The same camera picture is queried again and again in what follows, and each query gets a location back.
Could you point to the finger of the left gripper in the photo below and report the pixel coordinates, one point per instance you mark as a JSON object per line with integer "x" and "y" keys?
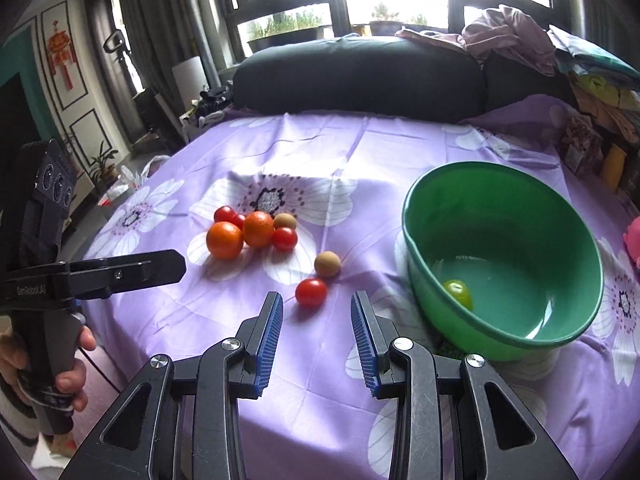
{"x": 104, "y": 277}

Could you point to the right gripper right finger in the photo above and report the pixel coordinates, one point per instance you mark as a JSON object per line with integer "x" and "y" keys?
{"x": 495, "y": 435}

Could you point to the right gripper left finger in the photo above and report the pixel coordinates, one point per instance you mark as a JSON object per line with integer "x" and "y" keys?
{"x": 139, "y": 436}

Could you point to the green tomato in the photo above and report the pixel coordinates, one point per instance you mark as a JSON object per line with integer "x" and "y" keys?
{"x": 460, "y": 292}

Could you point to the large orange tangerine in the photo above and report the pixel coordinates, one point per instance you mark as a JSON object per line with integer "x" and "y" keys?
{"x": 224, "y": 240}

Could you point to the red cherry tomato back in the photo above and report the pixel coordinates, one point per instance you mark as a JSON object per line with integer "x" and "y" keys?
{"x": 224, "y": 214}

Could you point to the small red cherry tomato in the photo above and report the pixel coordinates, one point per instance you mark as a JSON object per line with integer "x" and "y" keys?
{"x": 239, "y": 221}

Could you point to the green plastic bowl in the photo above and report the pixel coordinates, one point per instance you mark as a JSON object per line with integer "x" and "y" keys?
{"x": 530, "y": 262}

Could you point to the red cherry tomato front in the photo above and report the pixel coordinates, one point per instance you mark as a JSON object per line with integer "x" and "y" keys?
{"x": 311, "y": 293}

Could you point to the brown longan back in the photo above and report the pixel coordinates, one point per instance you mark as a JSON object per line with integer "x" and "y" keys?
{"x": 284, "y": 221}

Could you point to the brown longan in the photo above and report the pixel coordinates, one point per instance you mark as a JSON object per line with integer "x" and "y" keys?
{"x": 284, "y": 221}
{"x": 327, "y": 264}

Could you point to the brown longan front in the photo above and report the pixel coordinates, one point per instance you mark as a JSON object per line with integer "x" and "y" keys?
{"x": 327, "y": 264}

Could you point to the striped left sleeve forearm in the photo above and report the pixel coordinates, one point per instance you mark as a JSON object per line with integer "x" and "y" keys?
{"x": 19, "y": 423}

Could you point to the person's left hand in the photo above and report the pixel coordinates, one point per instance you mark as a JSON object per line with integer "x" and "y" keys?
{"x": 15, "y": 358}

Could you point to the potted houseplant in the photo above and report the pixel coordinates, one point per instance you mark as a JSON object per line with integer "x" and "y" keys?
{"x": 102, "y": 169}

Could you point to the white cylindrical lamp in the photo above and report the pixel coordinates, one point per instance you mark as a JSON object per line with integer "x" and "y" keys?
{"x": 191, "y": 80}

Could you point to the purple floral tablecloth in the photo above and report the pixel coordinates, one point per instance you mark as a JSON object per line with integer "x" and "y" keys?
{"x": 344, "y": 179}

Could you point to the red chinese knot decoration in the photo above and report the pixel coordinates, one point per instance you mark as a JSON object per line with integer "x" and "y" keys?
{"x": 61, "y": 53}

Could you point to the pink plush toy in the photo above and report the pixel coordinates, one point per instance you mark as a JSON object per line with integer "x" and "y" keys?
{"x": 631, "y": 239}

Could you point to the grey curtain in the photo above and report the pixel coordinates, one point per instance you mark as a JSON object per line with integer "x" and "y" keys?
{"x": 165, "y": 33}

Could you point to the yellow bottle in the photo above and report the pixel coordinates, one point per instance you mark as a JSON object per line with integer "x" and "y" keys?
{"x": 613, "y": 167}

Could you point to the snack bag with label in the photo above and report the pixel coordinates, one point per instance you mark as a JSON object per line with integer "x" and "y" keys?
{"x": 580, "y": 145}

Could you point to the window planter box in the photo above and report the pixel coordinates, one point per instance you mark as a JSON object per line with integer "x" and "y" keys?
{"x": 297, "y": 36}

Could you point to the dark green sofa cushion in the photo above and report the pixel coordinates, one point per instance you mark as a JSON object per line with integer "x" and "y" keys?
{"x": 382, "y": 76}

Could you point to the stack of folded clothes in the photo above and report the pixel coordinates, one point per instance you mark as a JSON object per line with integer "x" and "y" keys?
{"x": 607, "y": 88}

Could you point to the pink crumpled clothing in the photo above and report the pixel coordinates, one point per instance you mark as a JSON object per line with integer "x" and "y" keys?
{"x": 506, "y": 31}

